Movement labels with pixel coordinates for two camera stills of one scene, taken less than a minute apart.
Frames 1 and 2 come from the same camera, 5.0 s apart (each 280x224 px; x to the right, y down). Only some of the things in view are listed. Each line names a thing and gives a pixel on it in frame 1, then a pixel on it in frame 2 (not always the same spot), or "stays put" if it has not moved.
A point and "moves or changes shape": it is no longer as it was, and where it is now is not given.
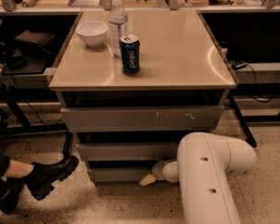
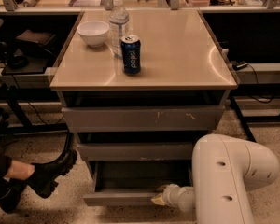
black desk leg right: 247,132 stays put
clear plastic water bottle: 118,21 stays put
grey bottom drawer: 118,175 moves or changes shape
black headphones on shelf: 17,63 stays put
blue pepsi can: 130,55 stays put
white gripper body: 158,171 to 171,194
